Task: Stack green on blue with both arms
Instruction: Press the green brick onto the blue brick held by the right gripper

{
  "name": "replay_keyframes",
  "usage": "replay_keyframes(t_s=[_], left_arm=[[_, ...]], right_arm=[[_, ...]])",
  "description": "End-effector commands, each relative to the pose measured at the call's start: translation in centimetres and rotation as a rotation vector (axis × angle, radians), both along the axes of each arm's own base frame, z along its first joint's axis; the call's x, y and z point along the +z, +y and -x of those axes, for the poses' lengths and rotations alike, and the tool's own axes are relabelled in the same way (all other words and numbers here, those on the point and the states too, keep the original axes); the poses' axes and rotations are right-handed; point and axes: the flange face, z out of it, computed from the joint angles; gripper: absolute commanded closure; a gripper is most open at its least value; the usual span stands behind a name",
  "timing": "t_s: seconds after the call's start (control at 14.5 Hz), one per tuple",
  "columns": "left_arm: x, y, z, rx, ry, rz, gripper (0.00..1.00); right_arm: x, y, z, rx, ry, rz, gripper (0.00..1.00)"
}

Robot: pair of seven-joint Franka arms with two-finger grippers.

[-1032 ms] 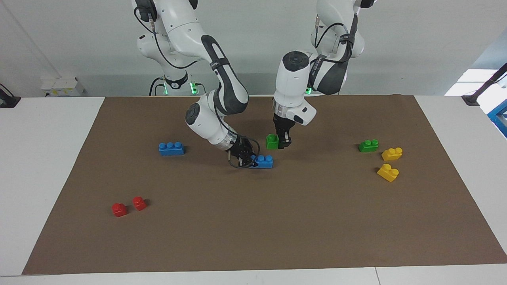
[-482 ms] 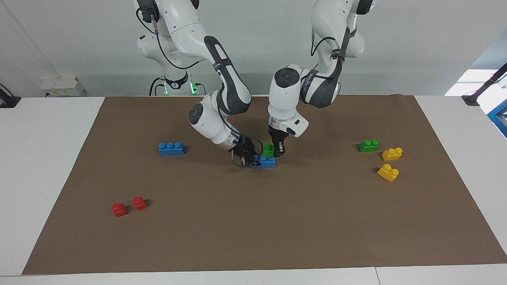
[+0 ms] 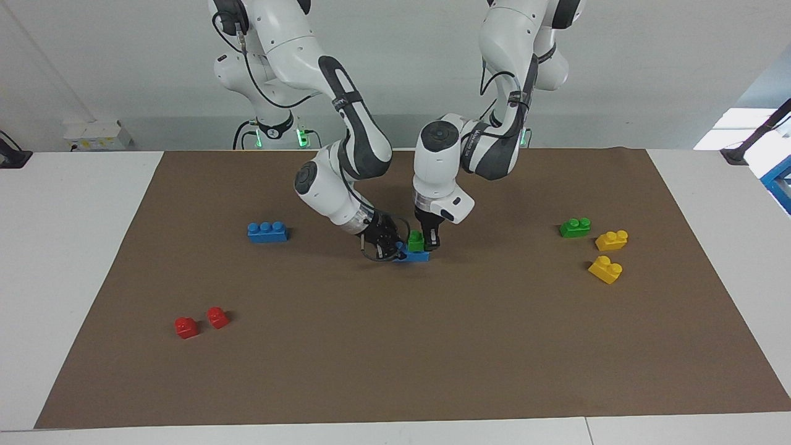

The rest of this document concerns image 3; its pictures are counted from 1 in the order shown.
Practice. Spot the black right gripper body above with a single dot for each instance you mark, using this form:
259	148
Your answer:
380	230

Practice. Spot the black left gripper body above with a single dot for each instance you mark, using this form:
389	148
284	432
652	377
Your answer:
427	222

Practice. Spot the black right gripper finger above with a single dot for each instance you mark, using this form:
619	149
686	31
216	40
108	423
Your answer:
389	253
399	240

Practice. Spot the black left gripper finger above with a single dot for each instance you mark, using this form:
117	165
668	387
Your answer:
432	240

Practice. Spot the green two-stud brick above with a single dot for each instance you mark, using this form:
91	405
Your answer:
416	242
575	229

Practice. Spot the blue three-stud brick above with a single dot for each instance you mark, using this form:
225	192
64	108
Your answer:
267	233
417	256

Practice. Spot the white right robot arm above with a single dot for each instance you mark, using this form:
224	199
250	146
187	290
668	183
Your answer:
290	49

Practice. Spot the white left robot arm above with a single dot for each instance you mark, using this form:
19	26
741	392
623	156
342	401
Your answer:
513	37

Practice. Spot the brown table mat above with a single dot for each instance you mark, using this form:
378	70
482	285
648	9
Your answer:
408	346

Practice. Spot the yellow two-stud brick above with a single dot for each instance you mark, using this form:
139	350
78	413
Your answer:
612	241
605	271

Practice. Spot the red one-stud brick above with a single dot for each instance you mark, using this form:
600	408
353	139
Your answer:
217	319
186	329

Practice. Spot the black clamp stand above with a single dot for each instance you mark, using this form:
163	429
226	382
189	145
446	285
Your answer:
738	154

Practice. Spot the black table clamp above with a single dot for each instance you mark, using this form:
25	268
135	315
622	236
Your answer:
12	157

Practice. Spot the white wall socket box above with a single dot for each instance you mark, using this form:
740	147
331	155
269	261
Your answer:
93	133

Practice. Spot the blue frame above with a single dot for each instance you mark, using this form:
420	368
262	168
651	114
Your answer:
780	182

